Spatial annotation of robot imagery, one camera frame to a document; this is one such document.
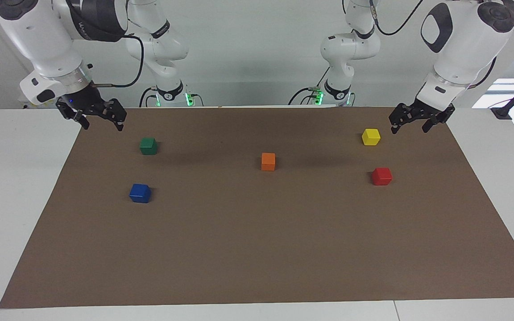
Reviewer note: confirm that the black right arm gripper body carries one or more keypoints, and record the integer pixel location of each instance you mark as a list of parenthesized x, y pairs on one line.
[(85, 100)]

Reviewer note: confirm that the blue cube block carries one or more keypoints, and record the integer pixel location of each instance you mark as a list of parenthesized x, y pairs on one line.
[(139, 193)]

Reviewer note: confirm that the red cube block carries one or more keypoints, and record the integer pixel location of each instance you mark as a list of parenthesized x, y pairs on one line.
[(381, 176)]

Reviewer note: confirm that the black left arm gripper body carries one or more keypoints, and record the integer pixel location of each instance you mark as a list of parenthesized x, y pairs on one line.
[(426, 111)]

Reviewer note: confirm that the brown table mat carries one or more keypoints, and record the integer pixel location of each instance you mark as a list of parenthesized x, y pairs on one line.
[(257, 240)]

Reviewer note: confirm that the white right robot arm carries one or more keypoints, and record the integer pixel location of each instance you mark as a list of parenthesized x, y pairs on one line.
[(38, 35)]

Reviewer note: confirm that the green cube block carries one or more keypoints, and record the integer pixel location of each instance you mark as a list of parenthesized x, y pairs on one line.
[(148, 146)]

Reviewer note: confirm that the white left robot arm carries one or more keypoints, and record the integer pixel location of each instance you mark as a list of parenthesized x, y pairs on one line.
[(462, 44)]

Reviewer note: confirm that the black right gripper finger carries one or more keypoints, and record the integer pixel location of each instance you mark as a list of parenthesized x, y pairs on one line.
[(116, 112), (78, 116)]

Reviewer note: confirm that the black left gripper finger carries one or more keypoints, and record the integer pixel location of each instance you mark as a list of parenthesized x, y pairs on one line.
[(400, 116), (435, 120)]

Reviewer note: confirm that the orange cube block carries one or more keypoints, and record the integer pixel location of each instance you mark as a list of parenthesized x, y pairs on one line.
[(268, 162)]

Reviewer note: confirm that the yellow cube block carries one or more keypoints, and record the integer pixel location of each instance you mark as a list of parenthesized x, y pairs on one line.
[(370, 137)]

